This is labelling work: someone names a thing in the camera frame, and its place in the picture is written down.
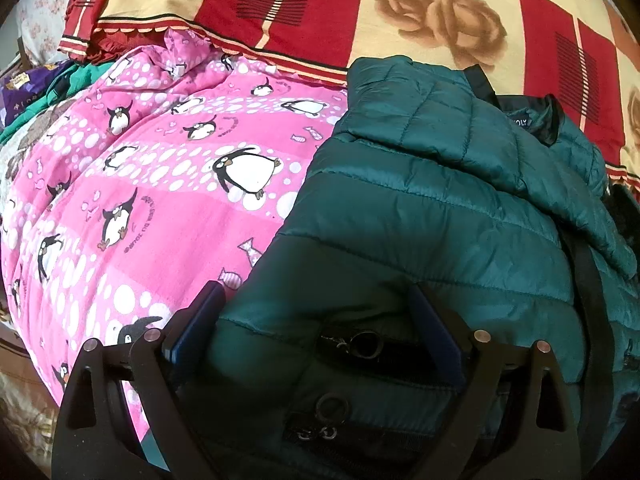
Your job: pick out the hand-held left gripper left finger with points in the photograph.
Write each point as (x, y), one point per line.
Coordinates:
(192, 325)

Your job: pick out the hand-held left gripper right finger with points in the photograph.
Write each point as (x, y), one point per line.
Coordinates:
(440, 335)

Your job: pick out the dark green puffer jacket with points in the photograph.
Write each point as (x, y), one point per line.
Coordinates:
(425, 200)

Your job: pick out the pink penguin print blanket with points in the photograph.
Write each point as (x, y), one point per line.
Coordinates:
(150, 185)

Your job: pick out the beige patterned bedsheet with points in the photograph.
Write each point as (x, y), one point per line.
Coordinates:
(25, 410)

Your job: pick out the green cloth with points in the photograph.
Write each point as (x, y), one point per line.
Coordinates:
(85, 77)

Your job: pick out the purple cloth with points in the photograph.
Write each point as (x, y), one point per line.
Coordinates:
(30, 87)

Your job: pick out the red rose patchwork quilt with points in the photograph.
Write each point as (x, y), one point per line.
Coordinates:
(325, 10)

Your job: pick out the pale floral cloth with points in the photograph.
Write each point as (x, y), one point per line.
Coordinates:
(45, 10)

